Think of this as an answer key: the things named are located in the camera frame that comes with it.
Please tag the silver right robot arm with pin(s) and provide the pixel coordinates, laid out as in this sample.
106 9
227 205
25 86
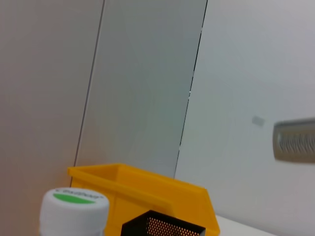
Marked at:
295 142

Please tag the clear green-label water bottle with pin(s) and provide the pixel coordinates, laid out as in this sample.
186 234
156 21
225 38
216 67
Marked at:
73 214

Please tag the yellow plastic bin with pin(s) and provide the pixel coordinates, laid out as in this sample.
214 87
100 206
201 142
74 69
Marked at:
147 191

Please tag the black mesh pen holder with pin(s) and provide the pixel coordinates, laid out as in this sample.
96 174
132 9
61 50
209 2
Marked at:
137 226

